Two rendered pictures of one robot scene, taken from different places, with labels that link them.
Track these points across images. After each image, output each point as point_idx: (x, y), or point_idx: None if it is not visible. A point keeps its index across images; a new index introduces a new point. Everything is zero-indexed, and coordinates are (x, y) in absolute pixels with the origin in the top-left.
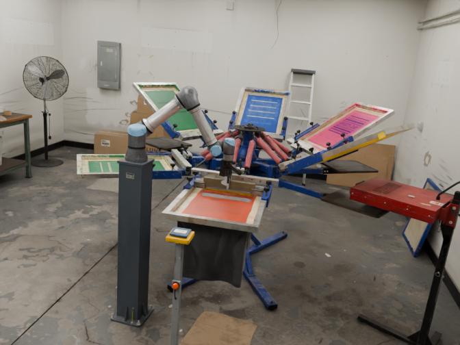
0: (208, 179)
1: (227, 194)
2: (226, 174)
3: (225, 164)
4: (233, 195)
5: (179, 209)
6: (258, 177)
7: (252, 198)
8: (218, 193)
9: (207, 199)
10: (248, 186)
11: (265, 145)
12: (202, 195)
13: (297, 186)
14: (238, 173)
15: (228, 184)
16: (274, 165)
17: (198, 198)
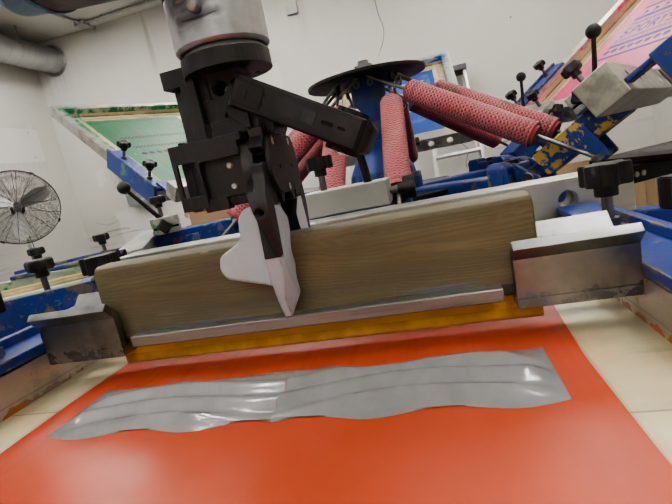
0: (129, 272)
1: (310, 350)
2: (246, 185)
3: (212, 103)
4: (355, 351)
5: None
6: (487, 190)
7: (540, 330)
8: (238, 363)
9: (57, 498)
10: (472, 233)
11: (448, 93)
12: (68, 433)
13: (653, 210)
14: (343, 136)
15: (289, 266)
16: (505, 161)
17: None
